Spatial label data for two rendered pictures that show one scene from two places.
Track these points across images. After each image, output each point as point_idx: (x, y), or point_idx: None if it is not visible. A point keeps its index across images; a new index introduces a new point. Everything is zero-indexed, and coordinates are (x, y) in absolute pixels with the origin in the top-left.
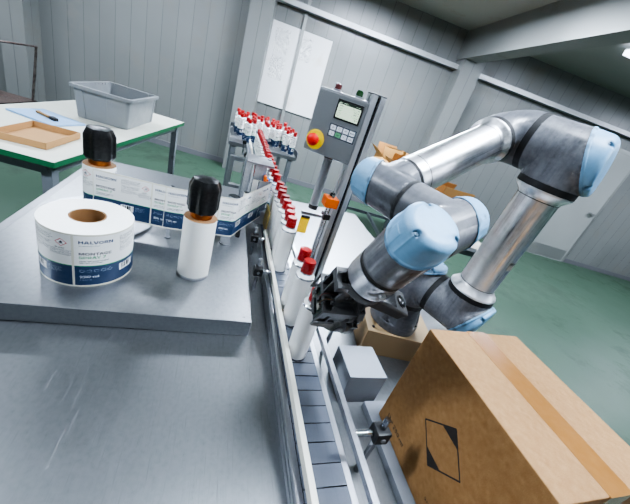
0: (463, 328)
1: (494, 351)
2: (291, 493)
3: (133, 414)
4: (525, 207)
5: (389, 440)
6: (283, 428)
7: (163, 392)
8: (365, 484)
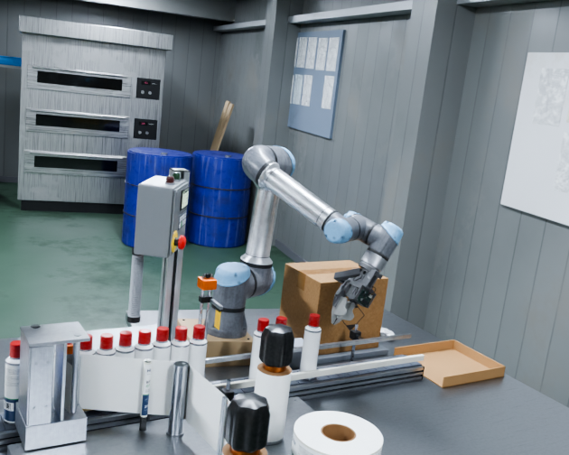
0: (273, 283)
1: (313, 271)
2: (387, 377)
3: (403, 435)
4: (277, 198)
5: (326, 354)
6: (360, 382)
7: (380, 431)
8: (385, 338)
